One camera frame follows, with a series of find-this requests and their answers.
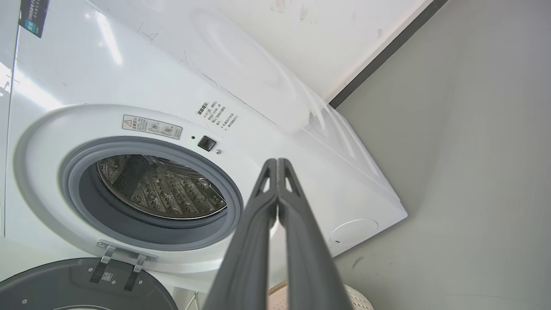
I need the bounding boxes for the round white filter cover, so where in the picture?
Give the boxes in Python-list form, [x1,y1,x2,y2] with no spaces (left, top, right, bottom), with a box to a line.
[329,218,380,246]

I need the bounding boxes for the washing machine door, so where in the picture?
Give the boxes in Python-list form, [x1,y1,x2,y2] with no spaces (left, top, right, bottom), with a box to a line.
[0,257,178,310]

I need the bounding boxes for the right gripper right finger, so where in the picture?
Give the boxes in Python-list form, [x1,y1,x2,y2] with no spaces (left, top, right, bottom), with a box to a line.
[277,158,354,310]

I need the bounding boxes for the printed black text label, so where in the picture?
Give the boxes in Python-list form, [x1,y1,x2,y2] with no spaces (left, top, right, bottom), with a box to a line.
[195,100,240,130]

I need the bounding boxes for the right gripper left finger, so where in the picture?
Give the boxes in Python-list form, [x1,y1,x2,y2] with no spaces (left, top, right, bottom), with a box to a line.
[202,158,279,310]

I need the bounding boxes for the white front-load washing machine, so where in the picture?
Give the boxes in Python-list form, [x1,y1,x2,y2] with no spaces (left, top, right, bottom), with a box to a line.
[0,0,409,310]

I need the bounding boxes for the silver metal door hinge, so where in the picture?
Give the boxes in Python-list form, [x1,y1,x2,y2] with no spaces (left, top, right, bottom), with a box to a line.
[89,239,158,292]

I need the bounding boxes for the dark control panel sticker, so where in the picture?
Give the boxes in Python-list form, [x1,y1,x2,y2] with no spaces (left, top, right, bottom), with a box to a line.
[18,0,50,39]

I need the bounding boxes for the grey rubber door gasket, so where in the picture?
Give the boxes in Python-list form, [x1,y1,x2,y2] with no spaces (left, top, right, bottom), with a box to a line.
[59,136,244,252]

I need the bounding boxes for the grey warning sticker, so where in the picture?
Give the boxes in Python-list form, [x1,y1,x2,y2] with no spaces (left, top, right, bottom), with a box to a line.
[121,114,183,140]

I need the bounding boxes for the black and white baseboard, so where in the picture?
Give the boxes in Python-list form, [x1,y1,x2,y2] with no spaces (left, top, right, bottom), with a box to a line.
[323,0,449,109]

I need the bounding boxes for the cream perforated laundry basket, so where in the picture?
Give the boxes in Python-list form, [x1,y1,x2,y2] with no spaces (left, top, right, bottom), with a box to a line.
[269,280,375,310]

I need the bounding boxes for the stainless steel washing machine drum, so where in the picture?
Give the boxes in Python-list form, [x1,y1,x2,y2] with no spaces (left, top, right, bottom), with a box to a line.
[95,154,228,220]

